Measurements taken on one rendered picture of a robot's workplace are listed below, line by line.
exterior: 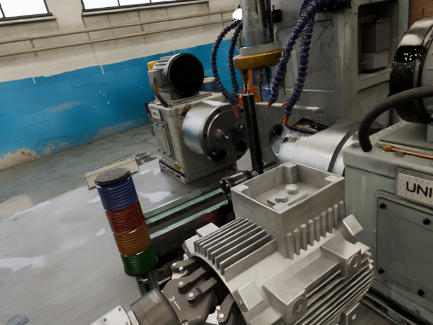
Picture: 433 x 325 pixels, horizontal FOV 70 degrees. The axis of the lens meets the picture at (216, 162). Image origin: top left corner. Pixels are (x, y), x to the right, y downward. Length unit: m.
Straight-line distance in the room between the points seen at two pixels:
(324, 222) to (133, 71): 6.41
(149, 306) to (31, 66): 6.05
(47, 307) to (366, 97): 1.15
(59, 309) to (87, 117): 5.62
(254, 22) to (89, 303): 0.91
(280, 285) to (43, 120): 6.11
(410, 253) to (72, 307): 0.82
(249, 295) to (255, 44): 0.78
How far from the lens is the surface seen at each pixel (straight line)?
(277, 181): 0.49
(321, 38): 1.12
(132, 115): 6.73
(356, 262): 0.44
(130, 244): 0.57
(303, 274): 0.41
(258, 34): 1.00
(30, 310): 1.08
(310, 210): 0.41
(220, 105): 1.21
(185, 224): 0.91
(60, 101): 6.37
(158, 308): 0.38
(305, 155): 0.77
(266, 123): 1.20
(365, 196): 0.67
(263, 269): 0.40
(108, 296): 0.98
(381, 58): 1.22
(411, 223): 0.62
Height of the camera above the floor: 1.39
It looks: 21 degrees down
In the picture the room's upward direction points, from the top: 11 degrees counter-clockwise
